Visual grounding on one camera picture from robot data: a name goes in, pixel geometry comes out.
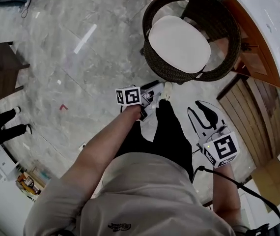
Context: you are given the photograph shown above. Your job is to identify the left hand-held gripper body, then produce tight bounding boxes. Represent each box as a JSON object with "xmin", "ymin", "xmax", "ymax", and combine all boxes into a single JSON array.
[{"xmin": 115, "ymin": 85, "xmax": 164, "ymax": 122}]

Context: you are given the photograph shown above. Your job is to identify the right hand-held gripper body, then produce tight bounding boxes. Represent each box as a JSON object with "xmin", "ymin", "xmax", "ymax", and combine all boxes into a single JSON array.
[{"xmin": 196, "ymin": 124, "xmax": 240, "ymax": 168}]

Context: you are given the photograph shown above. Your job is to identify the white round cushion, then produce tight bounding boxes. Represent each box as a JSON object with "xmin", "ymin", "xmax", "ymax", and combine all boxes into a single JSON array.
[{"xmin": 147, "ymin": 15, "xmax": 212, "ymax": 75}]

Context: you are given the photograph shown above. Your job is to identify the dark wicker chair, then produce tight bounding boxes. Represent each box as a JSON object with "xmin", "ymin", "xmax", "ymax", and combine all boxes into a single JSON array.
[{"xmin": 141, "ymin": 0, "xmax": 242, "ymax": 84}]

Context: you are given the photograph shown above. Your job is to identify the person's right forearm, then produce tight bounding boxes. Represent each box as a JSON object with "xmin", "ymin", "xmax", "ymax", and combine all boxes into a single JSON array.
[{"xmin": 212, "ymin": 160, "xmax": 244, "ymax": 229}]

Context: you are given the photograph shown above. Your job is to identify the person's left forearm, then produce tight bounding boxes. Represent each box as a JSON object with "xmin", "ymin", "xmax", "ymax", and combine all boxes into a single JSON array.
[{"xmin": 58, "ymin": 104, "xmax": 143, "ymax": 203}]

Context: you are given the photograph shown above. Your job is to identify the person's white shoe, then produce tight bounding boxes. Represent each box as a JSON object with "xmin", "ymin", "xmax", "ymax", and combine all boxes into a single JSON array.
[{"xmin": 159, "ymin": 82, "xmax": 174, "ymax": 101}]

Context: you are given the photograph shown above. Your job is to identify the person's black trousers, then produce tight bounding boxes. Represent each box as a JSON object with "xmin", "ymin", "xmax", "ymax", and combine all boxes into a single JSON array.
[{"xmin": 114, "ymin": 99, "xmax": 195, "ymax": 183}]

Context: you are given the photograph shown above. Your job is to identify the wooden slat platform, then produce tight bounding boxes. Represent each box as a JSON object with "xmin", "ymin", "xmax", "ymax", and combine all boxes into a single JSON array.
[{"xmin": 217, "ymin": 76, "xmax": 280, "ymax": 167}]

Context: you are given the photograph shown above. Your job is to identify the brown cardboard sheet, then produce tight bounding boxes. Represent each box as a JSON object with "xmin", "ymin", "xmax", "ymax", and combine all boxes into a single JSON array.
[{"xmin": 250, "ymin": 158, "xmax": 280, "ymax": 213}]

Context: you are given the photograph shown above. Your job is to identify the orange wooden vanity cabinet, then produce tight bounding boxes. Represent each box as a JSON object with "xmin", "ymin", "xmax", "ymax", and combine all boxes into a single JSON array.
[{"xmin": 221, "ymin": 0, "xmax": 280, "ymax": 94}]

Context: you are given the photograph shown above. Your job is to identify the person's beige shirt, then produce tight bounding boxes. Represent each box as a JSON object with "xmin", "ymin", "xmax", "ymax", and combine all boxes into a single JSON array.
[{"xmin": 23, "ymin": 151, "xmax": 237, "ymax": 236}]

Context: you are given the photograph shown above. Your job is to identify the dark brown vanity cabinet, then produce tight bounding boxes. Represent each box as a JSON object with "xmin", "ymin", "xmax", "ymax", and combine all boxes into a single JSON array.
[{"xmin": 0, "ymin": 41, "xmax": 30, "ymax": 106}]

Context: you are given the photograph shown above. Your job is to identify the orange tool box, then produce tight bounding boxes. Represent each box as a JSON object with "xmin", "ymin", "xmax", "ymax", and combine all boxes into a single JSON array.
[{"xmin": 15, "ymin": 172, "xmax": 45, "ymax": 202}]

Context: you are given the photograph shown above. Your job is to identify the black cable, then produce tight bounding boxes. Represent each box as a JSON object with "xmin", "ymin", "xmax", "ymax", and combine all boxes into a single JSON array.
[{"xmin": 191, "ymin": 165, "xmax": 280, "ymax": 233}]

